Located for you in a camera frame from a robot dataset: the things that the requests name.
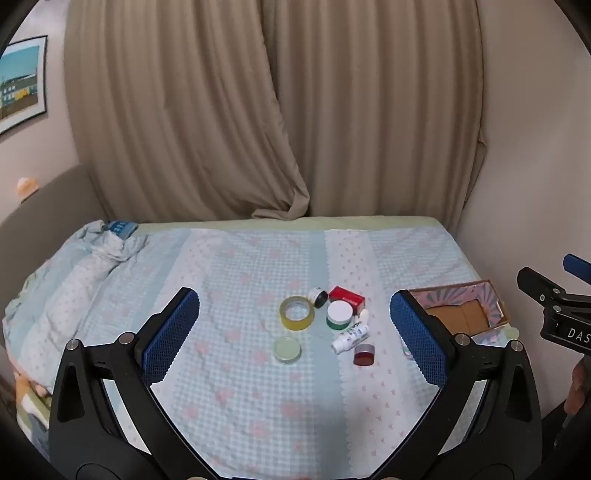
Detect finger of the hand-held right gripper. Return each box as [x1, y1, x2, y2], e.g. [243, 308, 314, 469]
[562, 253, 591, 280]
[516, 267, 568, 306]

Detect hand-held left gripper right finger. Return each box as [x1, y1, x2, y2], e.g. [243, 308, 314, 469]
[372, 290, 543, 480]

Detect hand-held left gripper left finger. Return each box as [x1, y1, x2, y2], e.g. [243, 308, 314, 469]
[48, 287, 218, 480]

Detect cardboard box with pink lining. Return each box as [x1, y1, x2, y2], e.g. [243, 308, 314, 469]
[409, 279, 511, 347]

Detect white bottle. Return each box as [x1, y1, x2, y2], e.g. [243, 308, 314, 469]
[331, 322, 370, 355]

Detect red box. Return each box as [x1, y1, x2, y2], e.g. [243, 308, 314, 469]
[328, 285, 366, 315]

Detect green jar with white lid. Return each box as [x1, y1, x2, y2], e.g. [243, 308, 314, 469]
[326, 300, 353, 330]

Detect yellow tape roll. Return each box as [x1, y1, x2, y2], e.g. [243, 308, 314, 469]
[279, 296, 316, 331]

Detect person's right hand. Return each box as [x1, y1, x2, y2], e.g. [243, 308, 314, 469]
[566, 359, 591, 417]

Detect blue checked bedspread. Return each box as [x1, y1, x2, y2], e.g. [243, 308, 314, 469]
[74, 226, 513, 480]

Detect blue packet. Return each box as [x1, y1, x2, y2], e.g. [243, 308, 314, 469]
[107, 220, 136, 240]

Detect crumpled blue dotted quilt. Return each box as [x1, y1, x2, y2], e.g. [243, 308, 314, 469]
[2, 220, 149, 393]

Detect colourful printed cloth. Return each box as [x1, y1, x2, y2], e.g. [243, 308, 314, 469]
[13, 371, 52, 444]

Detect grey upholstered headboard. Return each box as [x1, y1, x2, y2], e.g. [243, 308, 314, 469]
[0, 164, 109, 319]

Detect beige curtain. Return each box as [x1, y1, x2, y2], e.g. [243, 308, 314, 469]
[65, 0, 311, 223]
[259, 0, 489, 232]

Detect framed wall picture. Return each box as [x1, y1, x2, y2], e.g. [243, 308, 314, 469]
[0, 34, 48, 136]

